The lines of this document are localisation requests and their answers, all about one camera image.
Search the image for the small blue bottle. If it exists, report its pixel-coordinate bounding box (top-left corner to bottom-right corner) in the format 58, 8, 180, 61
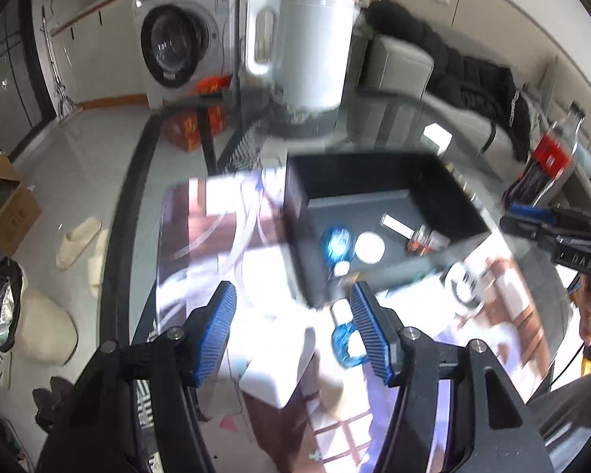
322, 227, 353, 277
331, 300, 370, 368

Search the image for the black trash bag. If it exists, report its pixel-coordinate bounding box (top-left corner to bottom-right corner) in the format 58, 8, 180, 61
0, 257, 25, 353

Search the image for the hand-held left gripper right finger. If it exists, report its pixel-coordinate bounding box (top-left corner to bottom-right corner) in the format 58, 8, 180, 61
349, 282, 555, 473

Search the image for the grey sofa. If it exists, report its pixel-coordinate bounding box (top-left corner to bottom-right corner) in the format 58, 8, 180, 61
359, 34, 562, 171

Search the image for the mop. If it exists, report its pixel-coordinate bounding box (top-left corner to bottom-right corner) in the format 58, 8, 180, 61
39, 0, 82, 124

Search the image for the white flat stick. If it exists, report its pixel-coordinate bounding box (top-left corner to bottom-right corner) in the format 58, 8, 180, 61
381, 213, 414, 237

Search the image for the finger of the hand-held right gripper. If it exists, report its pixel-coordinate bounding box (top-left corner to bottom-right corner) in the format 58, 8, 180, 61
500, 216, 562, 248
508, 202, 591, 225

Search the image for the beige slipper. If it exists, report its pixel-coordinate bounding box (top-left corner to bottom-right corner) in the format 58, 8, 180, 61
87, 229, 110, 299
56, 217, 102, 271

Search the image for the person's right hand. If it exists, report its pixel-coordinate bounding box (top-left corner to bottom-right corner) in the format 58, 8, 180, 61
574, 276, 591, 352

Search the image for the cola bottle red label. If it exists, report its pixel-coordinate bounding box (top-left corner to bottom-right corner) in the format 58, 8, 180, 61
509, 102, 587, 208

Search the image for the white counter cabinet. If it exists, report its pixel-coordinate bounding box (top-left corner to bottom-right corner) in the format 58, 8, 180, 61
49, 0, 151, 109

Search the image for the white charger cube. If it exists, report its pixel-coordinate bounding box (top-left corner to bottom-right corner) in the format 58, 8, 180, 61
422, 123, 452, 155

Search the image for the beige pouf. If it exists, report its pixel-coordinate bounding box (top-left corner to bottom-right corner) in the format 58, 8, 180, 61
15, 286, 78, 366

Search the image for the white electric kettle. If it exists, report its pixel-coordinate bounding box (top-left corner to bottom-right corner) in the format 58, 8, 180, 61
240, 0, 358, 112

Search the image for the printed table mat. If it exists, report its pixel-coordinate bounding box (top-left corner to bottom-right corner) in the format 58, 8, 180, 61
152, 168, 552, 473

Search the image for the red cardboard box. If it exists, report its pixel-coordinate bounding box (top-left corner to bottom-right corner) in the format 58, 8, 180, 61
162, 76, 230, 151

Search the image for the brown cardboard box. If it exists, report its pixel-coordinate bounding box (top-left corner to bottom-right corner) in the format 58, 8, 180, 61
0, 154, 43, 257

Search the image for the white rectangular case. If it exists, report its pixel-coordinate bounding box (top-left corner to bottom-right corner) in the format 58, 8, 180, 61
239, 328, 317, 409

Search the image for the white washing machine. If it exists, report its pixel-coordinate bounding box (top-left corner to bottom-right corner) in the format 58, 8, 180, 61
132, 0, 242, 109

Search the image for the round silver black object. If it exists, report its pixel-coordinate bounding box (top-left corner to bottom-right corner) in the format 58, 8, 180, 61
446, 261, 488, 309

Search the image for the small orange capped bottle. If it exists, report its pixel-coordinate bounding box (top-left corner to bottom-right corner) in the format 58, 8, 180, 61
406, 225, 449, 255

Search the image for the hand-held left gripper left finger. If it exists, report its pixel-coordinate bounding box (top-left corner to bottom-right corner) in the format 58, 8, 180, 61
35, 281, 238, 473

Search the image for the black cardboard box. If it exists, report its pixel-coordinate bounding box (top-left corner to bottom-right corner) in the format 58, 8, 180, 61
283, 152, 493, 307

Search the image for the black jacket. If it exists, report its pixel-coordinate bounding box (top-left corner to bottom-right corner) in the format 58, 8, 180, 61
364, 0, 533, 159

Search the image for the black framed glass door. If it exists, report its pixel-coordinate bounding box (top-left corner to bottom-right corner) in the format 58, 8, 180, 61
0, 0, 47, 126

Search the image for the white round lid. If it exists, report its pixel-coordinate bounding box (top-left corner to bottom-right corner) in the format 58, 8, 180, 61
355, 231, 386, 265

